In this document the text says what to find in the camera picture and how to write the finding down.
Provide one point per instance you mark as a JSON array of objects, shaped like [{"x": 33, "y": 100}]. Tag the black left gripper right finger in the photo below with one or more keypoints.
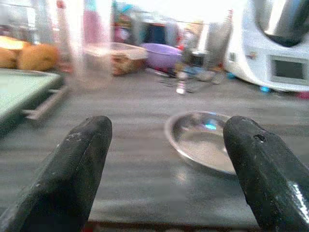
[{"x": 265, "y": 174}]

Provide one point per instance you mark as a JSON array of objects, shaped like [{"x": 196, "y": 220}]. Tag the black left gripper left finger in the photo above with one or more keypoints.
[{"x": 67, "y": 174}]

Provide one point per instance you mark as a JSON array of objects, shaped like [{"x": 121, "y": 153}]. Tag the round steel plate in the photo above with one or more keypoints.
[{"x": 200, "y": 145}]

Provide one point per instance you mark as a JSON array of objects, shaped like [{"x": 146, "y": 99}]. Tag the brown bread loaf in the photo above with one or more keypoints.
[{"x": 26, "y": 56}]

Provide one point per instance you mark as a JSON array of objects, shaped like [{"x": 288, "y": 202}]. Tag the white kitchen appliance with screen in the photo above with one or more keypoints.
[{"x": 265, "y": 48}]

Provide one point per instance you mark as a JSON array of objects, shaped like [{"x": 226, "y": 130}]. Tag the clear plastic food container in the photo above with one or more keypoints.
[{"x": 120, "y": 59}]

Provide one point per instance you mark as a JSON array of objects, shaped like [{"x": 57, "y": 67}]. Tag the tall clear glass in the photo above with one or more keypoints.
[{"x": 82, "y": 43}]

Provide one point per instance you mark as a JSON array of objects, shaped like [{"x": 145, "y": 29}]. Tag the steel box grater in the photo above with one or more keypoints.
[{"x": 216, "y": 46}]

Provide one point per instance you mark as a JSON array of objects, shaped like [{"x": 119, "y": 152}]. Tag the purple plastic bowl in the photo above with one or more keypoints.
[{"x": 160, "y": 56}]

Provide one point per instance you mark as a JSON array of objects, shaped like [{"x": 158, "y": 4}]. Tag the steel jug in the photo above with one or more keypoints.
[{"x": 280, "y": 19}]

